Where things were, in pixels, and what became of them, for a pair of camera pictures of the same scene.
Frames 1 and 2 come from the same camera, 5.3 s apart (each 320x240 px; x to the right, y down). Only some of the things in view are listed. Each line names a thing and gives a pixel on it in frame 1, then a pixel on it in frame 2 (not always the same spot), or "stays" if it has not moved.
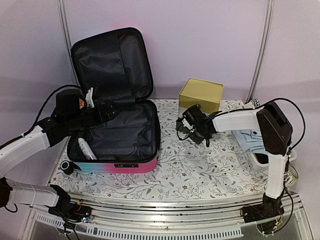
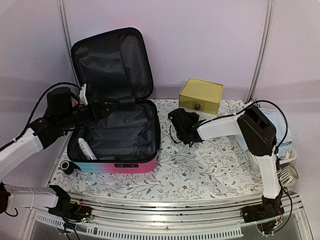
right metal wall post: x=262 y=52 stays
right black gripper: x=197 y=140 → x=194 y=116
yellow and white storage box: x=208 y=95 stays
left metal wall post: x=63 y=13 stays
